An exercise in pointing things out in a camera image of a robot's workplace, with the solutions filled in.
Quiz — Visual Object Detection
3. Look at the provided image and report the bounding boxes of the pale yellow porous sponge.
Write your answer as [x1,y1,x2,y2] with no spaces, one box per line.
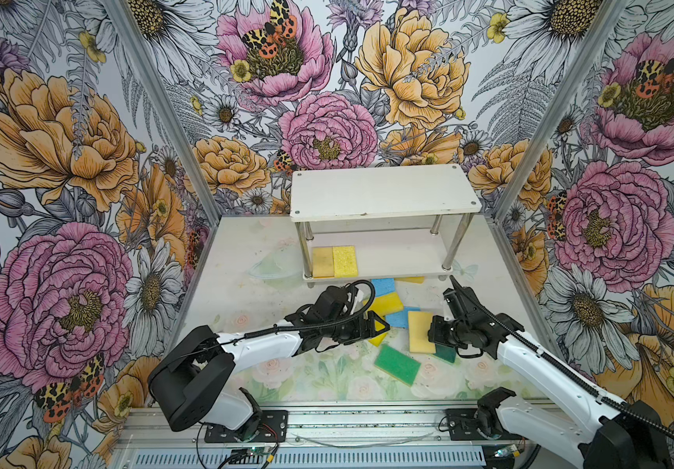
[332,246,360,277]

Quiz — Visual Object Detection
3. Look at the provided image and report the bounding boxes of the tan beige sponge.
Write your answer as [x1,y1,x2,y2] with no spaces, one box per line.
[312,247,335,279]

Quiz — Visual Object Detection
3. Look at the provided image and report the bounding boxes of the white two-tier shelf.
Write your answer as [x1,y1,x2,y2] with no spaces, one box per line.
[290,164,482,286]

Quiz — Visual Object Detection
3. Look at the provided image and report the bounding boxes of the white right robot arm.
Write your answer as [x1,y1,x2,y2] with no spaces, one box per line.
[428,281,672,468]

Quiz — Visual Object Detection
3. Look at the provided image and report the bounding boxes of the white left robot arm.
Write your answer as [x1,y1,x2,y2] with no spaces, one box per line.
[147,279,390,442]

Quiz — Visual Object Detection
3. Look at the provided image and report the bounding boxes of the yellow sponge near shelf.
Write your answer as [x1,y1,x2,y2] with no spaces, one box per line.
[395,277,425,285]

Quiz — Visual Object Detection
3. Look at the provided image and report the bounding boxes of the yellow sponge green underside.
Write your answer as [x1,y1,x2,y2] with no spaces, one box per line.
[369,292,405,318]

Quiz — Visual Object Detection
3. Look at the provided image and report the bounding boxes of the bright yellow sponge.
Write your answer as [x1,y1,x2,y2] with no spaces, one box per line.
[368,319,390,347]

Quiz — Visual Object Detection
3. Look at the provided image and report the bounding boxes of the light blue sponge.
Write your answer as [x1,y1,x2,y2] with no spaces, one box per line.
[385,307,421,328]

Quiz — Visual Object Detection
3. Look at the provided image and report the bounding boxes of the dark green sponge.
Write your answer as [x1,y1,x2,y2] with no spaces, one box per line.
[434,344,457,365]

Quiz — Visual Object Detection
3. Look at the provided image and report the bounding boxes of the small blue sponge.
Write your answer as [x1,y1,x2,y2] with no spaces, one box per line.
[370,279,396,297]

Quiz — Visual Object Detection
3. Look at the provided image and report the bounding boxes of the green circuit board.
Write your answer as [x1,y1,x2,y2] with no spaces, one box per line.
[231,447,274,459]

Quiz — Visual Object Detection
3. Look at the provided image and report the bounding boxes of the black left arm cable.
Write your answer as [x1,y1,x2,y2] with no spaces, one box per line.
[160,279,377,376]

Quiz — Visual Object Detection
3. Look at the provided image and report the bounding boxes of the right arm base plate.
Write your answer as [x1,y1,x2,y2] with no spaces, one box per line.
[437,408,523,442]

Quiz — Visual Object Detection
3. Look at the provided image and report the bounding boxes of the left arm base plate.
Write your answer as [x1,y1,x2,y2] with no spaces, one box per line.
[203,410,289,444]

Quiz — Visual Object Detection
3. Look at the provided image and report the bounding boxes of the black corrugated right cable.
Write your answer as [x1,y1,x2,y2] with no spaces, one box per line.
[509,327,674,469]

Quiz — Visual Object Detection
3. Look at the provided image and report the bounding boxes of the white vented cable duct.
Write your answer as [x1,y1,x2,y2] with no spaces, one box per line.
[123,447,486,468]

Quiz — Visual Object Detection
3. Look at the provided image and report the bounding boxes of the aluminium front rail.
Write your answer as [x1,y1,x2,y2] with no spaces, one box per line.
[110,401,614,449]

